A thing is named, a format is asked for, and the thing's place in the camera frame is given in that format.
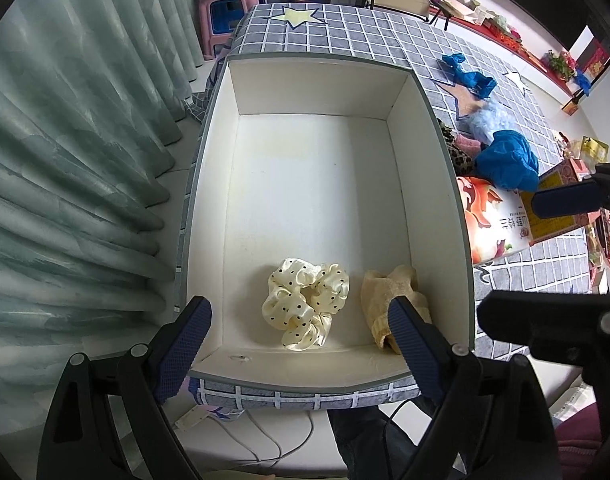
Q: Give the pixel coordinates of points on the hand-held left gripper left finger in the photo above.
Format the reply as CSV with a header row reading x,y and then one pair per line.
x,y
185,345

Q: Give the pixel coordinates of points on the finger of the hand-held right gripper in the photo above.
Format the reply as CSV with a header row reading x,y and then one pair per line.
x,y
565,200
535,320

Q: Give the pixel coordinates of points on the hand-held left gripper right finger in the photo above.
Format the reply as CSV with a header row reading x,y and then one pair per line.
x,y
415,355

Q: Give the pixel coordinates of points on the pink sock navy cuff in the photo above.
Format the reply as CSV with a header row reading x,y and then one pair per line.
x,y
468,145

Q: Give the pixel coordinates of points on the leopard print scrunchie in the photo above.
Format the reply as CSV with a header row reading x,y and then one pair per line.
x,y
460,161

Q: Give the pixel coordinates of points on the grey storage box white inside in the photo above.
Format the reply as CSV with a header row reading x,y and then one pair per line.
x,y
310,185

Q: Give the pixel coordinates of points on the red brown flat box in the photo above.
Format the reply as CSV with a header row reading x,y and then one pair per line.
x,y
555,231

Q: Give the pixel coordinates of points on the pile of colourful packets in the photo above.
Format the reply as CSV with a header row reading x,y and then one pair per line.
x,y
595,150

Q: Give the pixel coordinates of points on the yellow fuzzy sock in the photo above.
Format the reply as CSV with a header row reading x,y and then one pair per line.
x,y
380,300

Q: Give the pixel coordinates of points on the large blue plastic shoe cover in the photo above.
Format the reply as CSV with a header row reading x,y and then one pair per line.
x,y
510,160

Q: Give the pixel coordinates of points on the white power strip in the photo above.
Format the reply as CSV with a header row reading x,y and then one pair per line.
x,y
190,418

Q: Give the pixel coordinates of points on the white orange printed carton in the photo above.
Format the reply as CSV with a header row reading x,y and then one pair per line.
x,y
490,230

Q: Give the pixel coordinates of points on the person's leg in jeans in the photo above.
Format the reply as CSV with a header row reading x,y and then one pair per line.
x,y
365,440

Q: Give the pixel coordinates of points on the light blue fluffy scrunchie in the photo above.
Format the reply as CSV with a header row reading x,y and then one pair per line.
x,y
485,120

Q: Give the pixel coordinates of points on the cream polka dot scrunchie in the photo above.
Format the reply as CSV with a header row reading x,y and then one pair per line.
x,y
295,310

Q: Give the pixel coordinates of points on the potted plant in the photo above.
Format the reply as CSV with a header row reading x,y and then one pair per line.
x,y
560,62

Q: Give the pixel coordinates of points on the green pleated curtain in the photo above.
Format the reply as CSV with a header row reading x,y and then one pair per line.
x,y
60,160

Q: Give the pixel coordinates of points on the grey checked star blanket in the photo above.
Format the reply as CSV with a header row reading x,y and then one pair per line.
x,y
360,35

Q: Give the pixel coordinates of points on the red wall ledge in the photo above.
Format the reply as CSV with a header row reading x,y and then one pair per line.
x,y
515,42

